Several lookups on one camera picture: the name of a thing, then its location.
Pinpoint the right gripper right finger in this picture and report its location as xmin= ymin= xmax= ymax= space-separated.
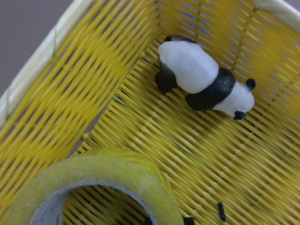
xmin=183 ymin=217 xmax=195 ymax=225

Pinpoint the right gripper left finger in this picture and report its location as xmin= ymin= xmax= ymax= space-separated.
xmin=144 ymin=217 xmax=152 ymax=225

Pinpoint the yellow tape roll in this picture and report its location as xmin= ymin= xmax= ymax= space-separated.
xmin=5 ymin=148 xmax=184 ymax=225

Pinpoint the yellow woven basket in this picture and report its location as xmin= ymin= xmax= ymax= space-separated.
xmin=0 ymin=0 xmax=300 ymax=225

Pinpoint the small black screw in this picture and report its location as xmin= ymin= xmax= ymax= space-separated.
xmin=217 ymin=202 xmax=227 ymax=222

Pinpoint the panda figurine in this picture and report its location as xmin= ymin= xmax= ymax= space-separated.
xmin=155 ymin=36 xmax=256 ymax=120

